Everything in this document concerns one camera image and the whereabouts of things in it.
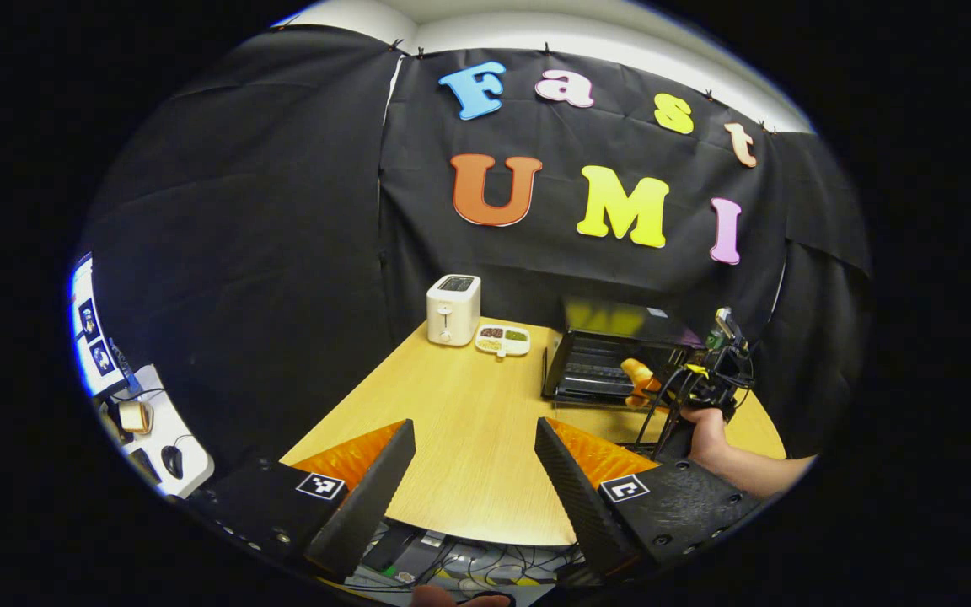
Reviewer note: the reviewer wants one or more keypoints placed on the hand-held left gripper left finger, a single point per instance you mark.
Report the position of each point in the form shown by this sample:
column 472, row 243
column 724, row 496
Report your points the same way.
column 372, row 506

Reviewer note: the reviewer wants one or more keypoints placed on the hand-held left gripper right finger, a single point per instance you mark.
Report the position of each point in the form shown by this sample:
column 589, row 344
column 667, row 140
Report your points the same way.
column 578, row 506

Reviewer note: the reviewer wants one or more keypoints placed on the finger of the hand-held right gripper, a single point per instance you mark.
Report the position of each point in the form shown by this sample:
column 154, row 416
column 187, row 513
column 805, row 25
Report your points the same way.
column 683, row 379

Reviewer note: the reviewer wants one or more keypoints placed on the golden fried bread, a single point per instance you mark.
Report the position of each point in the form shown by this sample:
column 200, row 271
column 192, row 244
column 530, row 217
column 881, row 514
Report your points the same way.
column 641, row 379

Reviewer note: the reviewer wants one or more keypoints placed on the black electric oven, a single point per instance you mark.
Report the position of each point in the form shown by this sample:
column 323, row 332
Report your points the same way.
column 612, row 324

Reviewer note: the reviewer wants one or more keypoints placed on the white divided snack dish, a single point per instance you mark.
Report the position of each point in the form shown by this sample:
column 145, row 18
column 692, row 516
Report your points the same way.
column 502, row 340

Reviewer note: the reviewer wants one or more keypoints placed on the white side desk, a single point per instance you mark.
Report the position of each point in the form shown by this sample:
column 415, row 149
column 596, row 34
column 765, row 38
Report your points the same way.
column 190, row 430

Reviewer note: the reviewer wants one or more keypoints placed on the black computer mouse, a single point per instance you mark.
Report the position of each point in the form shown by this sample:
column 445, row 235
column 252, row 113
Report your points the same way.
column 172, row 461

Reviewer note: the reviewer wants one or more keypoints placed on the white toaster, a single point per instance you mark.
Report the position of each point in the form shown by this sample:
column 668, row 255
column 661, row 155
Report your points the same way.
column 453, row 312

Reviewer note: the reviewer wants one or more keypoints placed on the black keyboard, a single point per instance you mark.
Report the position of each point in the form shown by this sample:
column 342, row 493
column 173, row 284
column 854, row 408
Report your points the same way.
column 144, row 465

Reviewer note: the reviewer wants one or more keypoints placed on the small tan box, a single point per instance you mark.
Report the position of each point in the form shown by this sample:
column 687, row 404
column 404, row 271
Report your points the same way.
column 136, row 417

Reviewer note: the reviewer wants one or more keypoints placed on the black backdrop cloth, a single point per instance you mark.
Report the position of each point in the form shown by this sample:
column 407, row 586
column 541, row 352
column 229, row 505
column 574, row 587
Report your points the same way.
column 241, row 211

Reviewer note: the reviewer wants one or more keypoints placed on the computer monitor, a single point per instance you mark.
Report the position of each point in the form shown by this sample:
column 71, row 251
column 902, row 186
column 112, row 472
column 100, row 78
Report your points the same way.
column 96, row 329

